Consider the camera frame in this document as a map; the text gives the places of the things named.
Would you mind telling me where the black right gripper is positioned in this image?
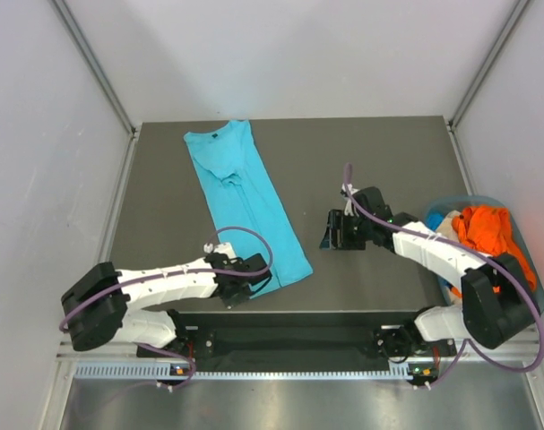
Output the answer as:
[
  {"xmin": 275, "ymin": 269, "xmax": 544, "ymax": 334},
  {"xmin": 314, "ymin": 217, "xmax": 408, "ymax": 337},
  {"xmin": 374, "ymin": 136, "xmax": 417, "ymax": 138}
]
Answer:
[{"xmin": 319, "ymin": 210, "xmax": 373, "ymax": 250}]

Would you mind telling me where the cyan t shirt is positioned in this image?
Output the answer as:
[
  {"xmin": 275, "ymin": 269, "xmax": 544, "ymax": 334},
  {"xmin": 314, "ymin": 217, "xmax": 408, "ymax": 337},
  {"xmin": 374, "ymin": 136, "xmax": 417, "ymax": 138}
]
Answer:
[{"xmin": 184, "ymin": 120, "xmax": 313, "ymax": 297}]

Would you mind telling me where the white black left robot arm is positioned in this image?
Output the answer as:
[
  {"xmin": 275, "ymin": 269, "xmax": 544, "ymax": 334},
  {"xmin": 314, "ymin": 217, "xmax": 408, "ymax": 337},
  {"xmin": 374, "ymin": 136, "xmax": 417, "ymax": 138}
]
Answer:
[{"xmin": 59, "ymin": 244, "xmax": 273, "ymax": 356}]

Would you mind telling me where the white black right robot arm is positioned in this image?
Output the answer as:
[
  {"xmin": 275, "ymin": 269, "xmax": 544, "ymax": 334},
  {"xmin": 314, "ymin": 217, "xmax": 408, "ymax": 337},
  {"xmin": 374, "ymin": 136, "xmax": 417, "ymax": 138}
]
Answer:
[{"xmin": 320, "ymin": 184, "xmax": 540, "ymax": 355}]

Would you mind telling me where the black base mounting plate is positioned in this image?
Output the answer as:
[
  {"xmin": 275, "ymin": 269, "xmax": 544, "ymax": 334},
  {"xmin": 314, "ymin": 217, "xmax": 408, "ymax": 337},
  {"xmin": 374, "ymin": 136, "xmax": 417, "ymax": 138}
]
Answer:
[{"xmin": 135, "ymin": 311, "xmax": 457, "ymax": 373}]

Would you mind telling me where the blue laundry basket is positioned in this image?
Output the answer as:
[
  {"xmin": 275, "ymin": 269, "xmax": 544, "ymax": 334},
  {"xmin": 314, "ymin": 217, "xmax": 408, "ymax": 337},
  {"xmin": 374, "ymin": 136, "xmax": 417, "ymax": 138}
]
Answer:
[{"xmin": 424, "ymin": 195, "xmax": 544, "ymax": 311}]

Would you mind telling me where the orange t shirt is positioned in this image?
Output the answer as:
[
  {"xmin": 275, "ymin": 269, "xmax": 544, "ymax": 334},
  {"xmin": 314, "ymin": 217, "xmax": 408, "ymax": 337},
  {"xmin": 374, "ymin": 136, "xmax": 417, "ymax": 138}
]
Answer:
[{"xmin": 453, "ymin": 205, "xmax": 537, "ymax": 292}]

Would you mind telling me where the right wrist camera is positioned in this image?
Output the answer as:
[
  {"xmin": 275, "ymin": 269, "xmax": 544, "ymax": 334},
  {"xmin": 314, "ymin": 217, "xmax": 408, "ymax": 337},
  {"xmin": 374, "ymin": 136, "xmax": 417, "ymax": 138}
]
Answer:
[{"xmin": 341, "ymin": 184, "xmax": 358, "ymax": 217}]

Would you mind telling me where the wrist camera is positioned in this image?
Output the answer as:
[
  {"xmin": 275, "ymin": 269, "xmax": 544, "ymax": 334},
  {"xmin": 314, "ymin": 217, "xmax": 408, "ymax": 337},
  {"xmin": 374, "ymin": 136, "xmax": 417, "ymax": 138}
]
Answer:
[
  {"xmin": 203, "ymin": 242, "xmax": 236, "ymax": 258},
  {"xmin": 341, "ymin": 184, "xmax": 358, "ymax": 217}
]

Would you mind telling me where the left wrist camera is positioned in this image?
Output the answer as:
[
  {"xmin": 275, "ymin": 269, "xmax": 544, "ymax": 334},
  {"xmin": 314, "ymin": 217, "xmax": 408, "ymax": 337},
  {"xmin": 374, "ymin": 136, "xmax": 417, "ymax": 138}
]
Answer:
[{"xmin": 203, "ymin": 242, "xmax": 236, "ymax": 258}]

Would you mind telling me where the white slotted cable duct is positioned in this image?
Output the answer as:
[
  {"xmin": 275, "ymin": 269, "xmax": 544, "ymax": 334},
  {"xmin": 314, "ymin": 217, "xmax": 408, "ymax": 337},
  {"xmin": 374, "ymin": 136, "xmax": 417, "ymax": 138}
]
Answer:
[{"xmin": 74, "ymin": 362, "xmax": 434, "ymax": 381}]

